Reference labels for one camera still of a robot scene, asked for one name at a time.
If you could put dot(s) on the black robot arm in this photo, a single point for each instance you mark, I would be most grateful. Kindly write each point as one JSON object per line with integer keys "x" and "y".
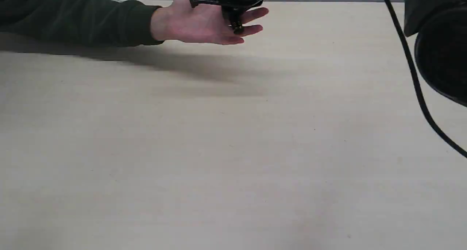
{"x": 439, "y": 49}

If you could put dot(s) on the dark green sleeved forearm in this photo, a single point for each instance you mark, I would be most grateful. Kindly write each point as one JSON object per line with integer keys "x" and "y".
{"x": 80, "y": 22}

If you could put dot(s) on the black gold handled screwdriver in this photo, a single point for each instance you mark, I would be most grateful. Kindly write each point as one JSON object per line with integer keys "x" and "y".
{"x": 237, "y": 27}

